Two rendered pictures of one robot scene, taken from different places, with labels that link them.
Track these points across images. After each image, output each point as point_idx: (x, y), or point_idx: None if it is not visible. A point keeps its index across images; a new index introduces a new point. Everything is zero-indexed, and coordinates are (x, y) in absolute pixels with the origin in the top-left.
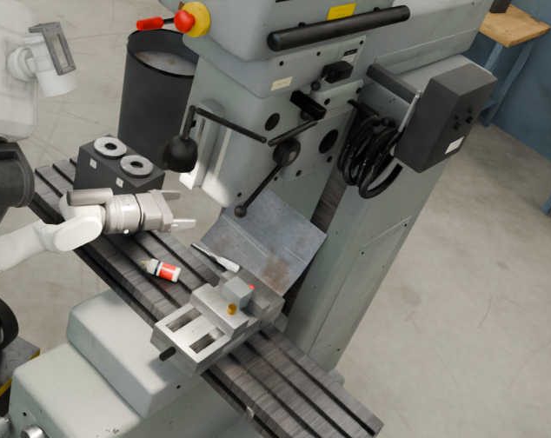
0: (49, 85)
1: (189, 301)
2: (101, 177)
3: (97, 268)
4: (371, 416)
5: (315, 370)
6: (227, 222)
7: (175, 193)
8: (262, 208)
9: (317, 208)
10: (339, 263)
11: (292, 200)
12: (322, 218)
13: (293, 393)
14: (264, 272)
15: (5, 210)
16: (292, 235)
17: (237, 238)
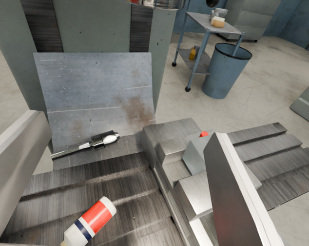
0: None
1: (148, 207)
2: None
3: None
4: (274, 125)
5: (240, 136)
6: (59, 112)
7: (30, 128)
8: (80, 73)
9: (132, 32)
10: (164, 68)
11: (101, 45)
12: (141, 39)
13: (266, 162)
14: (129, 118)
15: None
16: (125, 75)
17: (84, 116)
